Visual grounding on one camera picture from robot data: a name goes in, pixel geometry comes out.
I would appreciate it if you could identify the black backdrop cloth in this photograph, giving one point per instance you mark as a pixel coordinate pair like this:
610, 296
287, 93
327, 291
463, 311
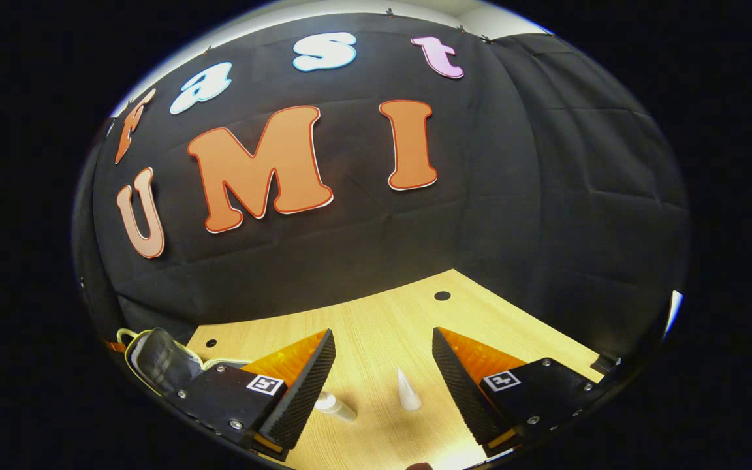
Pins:
480, 209

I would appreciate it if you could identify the pale yellow suitcase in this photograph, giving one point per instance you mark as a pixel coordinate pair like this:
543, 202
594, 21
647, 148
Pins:
164, 362

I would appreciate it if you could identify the white pump bottle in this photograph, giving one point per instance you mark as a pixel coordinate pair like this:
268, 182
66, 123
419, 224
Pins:
337, 408

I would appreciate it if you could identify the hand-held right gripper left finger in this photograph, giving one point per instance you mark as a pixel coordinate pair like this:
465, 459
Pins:
301, 391

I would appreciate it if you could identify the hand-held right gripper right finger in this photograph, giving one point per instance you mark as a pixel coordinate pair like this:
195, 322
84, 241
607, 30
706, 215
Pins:
464, 391

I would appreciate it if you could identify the white skin care tube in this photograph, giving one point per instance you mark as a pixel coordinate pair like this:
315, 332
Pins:
408, 395

